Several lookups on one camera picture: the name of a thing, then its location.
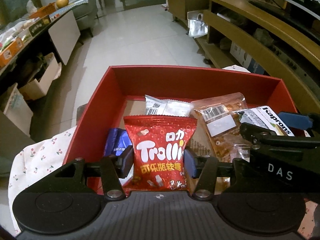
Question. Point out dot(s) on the blue wafer biscuit pack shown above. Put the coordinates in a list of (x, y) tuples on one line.
[(117, 141)]

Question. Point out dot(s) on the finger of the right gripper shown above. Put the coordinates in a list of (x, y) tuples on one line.
[(299, 121)]

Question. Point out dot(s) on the white storage box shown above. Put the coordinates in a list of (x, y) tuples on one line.
[(39, 84)]

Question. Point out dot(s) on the orange flat carton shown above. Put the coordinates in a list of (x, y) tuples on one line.
[(10, 51)]

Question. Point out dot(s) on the grey sofa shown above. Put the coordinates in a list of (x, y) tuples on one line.
[(85, 14)]

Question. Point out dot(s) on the silver foil bag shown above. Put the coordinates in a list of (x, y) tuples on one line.
[(196, 24)]

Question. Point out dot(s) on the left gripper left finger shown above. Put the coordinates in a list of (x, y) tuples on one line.
[(112, 168)]

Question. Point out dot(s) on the white green label pack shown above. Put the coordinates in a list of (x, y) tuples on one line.
[(155, 106)]

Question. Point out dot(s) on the red Trolli gummy pack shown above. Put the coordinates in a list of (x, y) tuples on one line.
[(158, 143)]

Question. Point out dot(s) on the long dark side table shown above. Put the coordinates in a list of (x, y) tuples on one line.
[(60, 38)]

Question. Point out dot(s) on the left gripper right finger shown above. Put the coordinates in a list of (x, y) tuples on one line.
[(203, 168)]

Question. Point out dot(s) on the brown waffle snack pack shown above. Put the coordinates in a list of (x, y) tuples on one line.
[(220, 119)]

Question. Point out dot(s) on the white plastic drawer bin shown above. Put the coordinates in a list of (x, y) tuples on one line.
[(15, 108)]

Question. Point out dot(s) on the black labelled box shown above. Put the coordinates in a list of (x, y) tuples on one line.
[(39, 25)]

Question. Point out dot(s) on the white Kaprons snack pack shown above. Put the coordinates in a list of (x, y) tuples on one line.
[(264, 117)]

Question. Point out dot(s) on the orange plastic basket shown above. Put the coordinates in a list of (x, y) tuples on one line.
[(43, 11)]

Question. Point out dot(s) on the red cardboard box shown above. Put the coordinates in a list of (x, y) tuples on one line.
[(120, 84)]

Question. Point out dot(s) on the cherry print tablecloth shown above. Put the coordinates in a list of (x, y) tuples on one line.
[(51, 199)]

